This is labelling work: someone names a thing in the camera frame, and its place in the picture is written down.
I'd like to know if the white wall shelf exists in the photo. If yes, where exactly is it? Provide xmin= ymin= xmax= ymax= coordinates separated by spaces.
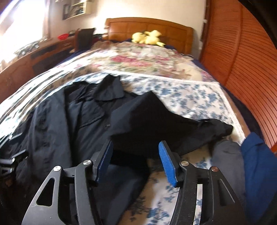
xmin=62 ymin=1 xmax=94 ymax=20

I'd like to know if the red bowl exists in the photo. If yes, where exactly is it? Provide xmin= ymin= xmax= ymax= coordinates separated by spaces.
xmin=57 ymin=33 xmax=69 ymax=41

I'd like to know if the yellow plush toy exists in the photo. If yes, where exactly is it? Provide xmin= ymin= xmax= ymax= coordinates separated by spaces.
xmin=131 ymin=30 xmax=165 ymax=47

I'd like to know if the wooden louvered wardrobe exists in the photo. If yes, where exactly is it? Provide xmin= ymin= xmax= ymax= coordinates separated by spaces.
xmin=200 ymin=1 xmax=276 ymax=152

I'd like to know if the grey folded garment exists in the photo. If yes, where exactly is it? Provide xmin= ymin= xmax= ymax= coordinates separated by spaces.
xmin=209 ymin=139 xmax=246 ymax=207

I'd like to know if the wooden desk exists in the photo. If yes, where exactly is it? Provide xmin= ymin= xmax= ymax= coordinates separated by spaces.
xmin=0 ymin=37 xmax=74 ymax=102

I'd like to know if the blue folded garment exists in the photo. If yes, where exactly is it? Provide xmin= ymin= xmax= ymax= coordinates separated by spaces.
xmin=241 ymin=132 xmax=276 ymax=223

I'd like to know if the pink floral quilt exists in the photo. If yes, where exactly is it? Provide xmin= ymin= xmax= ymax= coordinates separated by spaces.
xmin=63 ymin=41 xmax=215 ymax=82

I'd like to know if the blue floral bed sheet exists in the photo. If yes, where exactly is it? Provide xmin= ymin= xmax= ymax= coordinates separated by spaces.
xmin=1 ymin=67 xmax=245 ymax=224

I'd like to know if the dark wooden chair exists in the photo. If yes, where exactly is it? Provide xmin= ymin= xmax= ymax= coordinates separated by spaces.
xmin=74 ymin=28 xmax=95 ymax=51

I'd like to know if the dark navy jacket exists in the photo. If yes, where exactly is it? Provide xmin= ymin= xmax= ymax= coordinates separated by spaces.
xmin=1 ymin=75 xmax=233 ymax=224

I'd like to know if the wooden headboard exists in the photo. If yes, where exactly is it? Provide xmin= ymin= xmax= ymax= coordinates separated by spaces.
xmin=102 ymin=17 xmax=193 ymax=54

